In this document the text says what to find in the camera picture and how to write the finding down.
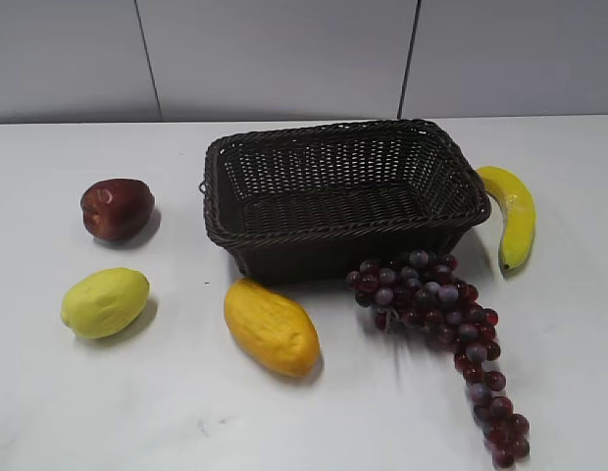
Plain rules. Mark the dark red grape bunch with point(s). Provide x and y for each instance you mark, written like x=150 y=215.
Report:
x=418 y=291

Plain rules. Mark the black woven plastic basket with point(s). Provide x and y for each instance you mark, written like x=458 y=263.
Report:
x=308 y=204

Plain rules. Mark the orange yellow mango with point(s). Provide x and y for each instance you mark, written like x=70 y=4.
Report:
x=273 y=329

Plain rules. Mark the dark red apple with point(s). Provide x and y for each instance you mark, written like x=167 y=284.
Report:
x=116 y=209

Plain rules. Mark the pale yellow lemon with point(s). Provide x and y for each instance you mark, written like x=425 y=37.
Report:
x=105 y=302

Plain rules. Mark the yellow banana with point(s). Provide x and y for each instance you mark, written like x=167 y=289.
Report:
x=517 y=207

